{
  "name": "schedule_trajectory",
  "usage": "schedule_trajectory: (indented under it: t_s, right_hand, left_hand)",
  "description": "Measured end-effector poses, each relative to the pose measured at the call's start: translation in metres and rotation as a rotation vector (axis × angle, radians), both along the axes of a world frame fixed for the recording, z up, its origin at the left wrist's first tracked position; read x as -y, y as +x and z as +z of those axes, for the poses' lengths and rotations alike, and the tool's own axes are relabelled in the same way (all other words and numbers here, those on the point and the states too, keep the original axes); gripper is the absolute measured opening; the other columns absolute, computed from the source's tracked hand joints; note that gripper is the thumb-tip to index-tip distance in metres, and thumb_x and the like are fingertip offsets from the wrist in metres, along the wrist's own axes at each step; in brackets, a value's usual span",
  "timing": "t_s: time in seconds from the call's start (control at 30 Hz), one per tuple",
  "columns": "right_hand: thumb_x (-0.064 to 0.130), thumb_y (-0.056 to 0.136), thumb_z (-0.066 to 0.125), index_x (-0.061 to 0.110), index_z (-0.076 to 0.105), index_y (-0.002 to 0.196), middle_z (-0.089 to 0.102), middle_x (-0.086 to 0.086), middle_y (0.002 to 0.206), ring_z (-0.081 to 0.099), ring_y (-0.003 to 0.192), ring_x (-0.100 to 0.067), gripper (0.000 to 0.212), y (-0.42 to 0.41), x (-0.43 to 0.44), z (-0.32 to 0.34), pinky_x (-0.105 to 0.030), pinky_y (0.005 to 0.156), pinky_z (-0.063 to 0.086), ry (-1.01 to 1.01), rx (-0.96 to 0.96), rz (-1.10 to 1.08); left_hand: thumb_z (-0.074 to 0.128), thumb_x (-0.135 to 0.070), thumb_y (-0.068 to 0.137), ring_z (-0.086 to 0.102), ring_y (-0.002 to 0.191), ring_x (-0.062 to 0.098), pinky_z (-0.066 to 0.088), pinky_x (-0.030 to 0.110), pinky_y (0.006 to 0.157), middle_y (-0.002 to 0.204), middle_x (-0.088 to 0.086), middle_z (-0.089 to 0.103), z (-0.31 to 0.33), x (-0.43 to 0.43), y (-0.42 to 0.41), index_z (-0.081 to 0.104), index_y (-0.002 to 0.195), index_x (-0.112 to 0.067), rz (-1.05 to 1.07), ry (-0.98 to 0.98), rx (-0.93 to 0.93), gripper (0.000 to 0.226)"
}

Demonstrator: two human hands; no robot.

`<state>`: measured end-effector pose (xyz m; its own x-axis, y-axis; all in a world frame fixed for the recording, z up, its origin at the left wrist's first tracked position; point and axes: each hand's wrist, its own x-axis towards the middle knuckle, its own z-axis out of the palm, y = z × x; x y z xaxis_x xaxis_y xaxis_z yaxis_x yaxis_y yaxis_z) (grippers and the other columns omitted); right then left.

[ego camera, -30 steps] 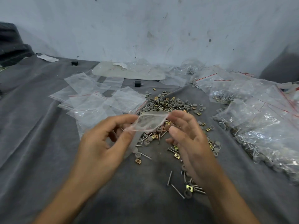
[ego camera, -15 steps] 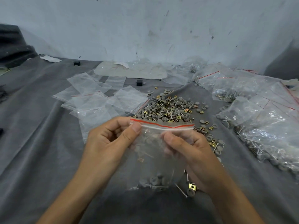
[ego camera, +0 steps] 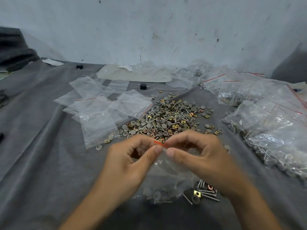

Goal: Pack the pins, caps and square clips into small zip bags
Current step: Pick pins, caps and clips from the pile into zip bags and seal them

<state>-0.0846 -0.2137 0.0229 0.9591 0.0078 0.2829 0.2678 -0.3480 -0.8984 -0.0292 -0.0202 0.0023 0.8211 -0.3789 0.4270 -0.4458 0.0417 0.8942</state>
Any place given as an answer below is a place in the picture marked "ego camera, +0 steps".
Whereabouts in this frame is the person's right hand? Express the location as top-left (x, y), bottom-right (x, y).
top-left (165, 129), bottom-right (245, 197)

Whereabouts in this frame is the person's left hand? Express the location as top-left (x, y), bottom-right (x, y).
top-left (100, 135), bottom-right (164, 197)

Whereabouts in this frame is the clear zip bag with hardware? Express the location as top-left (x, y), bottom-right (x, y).
top-left (133, 139), bottom-right (221, 206)

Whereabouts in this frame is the person's left forearm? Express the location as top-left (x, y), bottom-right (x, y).
top-left (58, 182), bottom-right (140, 230)

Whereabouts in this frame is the person's right forearm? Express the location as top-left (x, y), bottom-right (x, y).
top-left (222, 182), bottom-right (284, 230)

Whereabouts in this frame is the pile of loose caps and screws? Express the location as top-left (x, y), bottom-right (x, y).
top-left (95, 90), bottom-right (231, 152)

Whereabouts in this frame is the pile of empty clear bags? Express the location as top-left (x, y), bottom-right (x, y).
top-left (54, 75), bottom-right (154, 150)

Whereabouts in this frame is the translucent plastic sheet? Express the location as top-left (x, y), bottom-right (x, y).
top-left (96, 64), bottom-right (173, 83)

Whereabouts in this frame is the heap of filled hardware bags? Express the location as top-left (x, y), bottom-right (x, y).
top-left (186, 59), bottom-right (307, 181)

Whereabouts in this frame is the grey cloth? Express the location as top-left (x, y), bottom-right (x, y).
top-left (0, 59), bottom-right (307, 230)

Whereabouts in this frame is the white paper scrap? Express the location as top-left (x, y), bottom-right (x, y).
top-left (42, 58), bottom-right (65, 67)

